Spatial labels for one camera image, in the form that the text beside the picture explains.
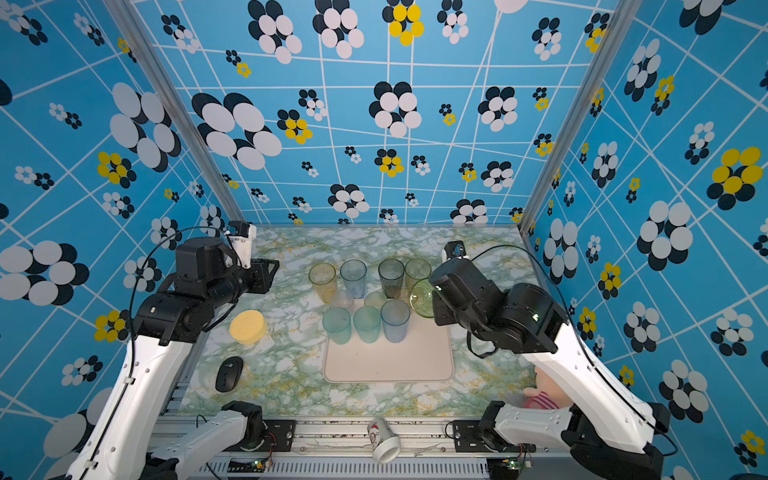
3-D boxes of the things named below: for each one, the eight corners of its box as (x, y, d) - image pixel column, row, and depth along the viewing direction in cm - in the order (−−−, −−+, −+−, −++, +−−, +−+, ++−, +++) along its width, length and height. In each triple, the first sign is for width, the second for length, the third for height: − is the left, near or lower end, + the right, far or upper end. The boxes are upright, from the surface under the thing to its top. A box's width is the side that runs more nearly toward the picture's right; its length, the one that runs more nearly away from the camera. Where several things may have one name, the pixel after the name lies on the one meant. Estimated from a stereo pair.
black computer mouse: (214, 392, 83) (209, 389, 80) (226, 360, 88) (222, 356, 86) (235, 392, 83) (231, 389, 80) (246, 360, 88) (242, 356, 86)
